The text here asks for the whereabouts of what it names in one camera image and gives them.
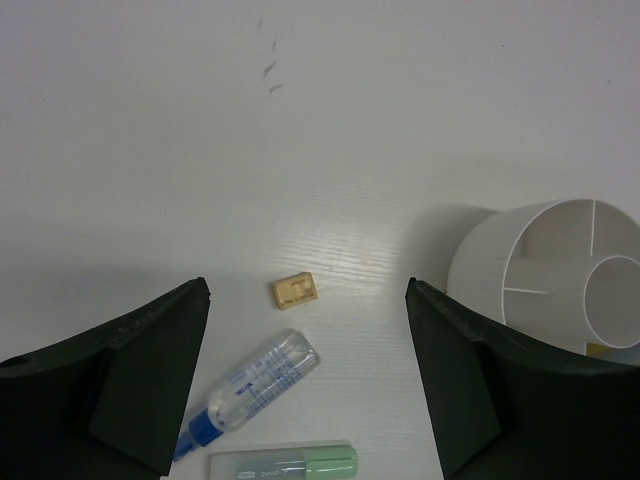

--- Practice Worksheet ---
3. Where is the white round divided organizer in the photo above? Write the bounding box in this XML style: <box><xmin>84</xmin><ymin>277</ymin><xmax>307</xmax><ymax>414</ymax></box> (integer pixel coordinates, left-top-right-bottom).
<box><xmin>447</xmin><ymin>199</ymin><xmax>639</xmax><ymax>354</ymax></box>

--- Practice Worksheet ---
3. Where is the clear blue glue bottle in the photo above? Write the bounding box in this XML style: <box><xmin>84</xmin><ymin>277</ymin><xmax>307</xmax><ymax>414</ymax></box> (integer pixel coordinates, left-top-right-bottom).
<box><xmin>173</xmin><ymin>329</ymin><xmax>321</xmax><ymax>462</ymax></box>

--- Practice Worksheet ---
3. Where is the small yellow eraser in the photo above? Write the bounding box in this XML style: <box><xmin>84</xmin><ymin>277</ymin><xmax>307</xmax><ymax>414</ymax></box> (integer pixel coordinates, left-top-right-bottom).
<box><xmin>273</xmin><ymin>272</ymin><xmax>318</xmax><ymax>310</ymax></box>

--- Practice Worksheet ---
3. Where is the yellow highlighter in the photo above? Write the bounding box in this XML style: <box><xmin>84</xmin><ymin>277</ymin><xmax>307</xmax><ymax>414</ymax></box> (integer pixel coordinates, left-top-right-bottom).
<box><xmin>586</xmin><ymin>343</ymin><xmax>611</xmax><ymax>357</ymax></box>

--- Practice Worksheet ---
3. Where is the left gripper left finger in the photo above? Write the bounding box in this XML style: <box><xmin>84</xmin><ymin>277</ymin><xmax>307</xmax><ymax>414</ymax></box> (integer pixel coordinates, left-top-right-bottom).
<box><xmin>1</xmin><ymin>278</ymin><xmax>210</xmax><ymax>479</ymax></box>

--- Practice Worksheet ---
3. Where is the green highlighter left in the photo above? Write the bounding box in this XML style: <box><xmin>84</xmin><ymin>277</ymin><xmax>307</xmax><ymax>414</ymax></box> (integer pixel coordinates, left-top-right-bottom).
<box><xmin>209</xmin><ymin>443</ymin><xmax>359</xmax><ymax>480</ymax></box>

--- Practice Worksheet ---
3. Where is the blue highlighter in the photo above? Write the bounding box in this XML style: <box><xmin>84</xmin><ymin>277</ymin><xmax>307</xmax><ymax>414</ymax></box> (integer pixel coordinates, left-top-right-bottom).
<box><xmin>610</xmin><ymin>345</ymin><xmax>640</xmax><ymax>366</ymax></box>

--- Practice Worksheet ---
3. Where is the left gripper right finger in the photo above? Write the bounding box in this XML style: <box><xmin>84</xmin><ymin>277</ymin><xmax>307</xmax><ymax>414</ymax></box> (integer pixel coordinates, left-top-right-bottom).
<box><xmin>405</xmin><ymin>279</ymin><xmax>639</xmax><ymax>479</ymax></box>

